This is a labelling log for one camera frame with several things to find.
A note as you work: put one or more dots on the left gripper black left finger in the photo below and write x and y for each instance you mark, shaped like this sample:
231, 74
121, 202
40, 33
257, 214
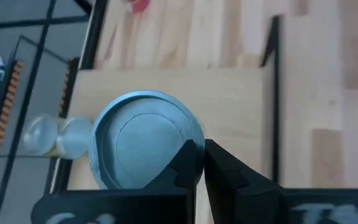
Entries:
182, 168

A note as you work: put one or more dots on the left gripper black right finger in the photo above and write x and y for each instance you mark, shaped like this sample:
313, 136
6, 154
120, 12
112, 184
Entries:
228, 174

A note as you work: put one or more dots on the orange red label tin can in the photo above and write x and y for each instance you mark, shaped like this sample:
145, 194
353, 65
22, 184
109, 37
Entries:
138, 4

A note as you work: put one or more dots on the wooden shelf board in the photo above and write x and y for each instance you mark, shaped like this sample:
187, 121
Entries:
228, 109

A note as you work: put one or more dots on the black hazard striped floor mat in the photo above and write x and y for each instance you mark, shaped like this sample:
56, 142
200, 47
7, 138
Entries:
64, 90
2, 130

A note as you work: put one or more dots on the black aluminium table frame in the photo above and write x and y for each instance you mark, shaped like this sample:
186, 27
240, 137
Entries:
92, 34

